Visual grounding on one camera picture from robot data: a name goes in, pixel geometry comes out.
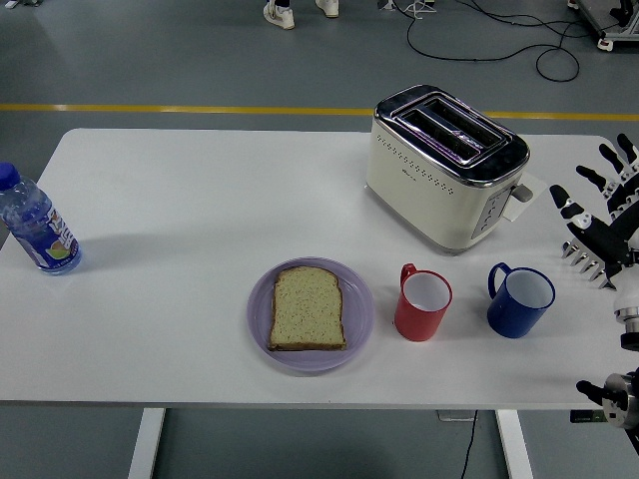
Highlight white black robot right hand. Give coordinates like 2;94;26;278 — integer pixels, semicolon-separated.
548;132;639;311

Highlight blue cup white inside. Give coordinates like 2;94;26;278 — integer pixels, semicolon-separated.
486;261;556;339

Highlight red cup white inside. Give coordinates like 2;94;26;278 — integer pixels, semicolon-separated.
393;262;454;342

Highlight slice of toast bread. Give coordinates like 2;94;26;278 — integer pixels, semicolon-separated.
268;265;348;352

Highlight silver metal toast rack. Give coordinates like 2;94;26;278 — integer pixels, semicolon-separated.
561;238;618;290

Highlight white paper sheet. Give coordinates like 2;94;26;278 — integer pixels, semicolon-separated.
502;172;549;224

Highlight cream chrome two-slot toaster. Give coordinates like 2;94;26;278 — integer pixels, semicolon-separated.
364;84;534;256

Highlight white table leg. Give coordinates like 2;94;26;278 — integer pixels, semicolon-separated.
494;408;535;479
127;407;167;479

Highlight purple round plate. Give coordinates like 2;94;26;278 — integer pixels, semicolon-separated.
247;255;376;377

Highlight clear water bottle blue cap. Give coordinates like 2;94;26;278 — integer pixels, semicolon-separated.
0;161;84;276

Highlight black floor cable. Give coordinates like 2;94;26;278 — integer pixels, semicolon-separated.
406;0;620;83

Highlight grey wheeled equipment frame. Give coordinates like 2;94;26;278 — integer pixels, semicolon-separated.
566;0;639;51

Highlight thin black hanging cable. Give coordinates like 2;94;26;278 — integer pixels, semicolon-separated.
458;409;479;479

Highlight white wire floor stand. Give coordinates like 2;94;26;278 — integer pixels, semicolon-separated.
401;0;435;21

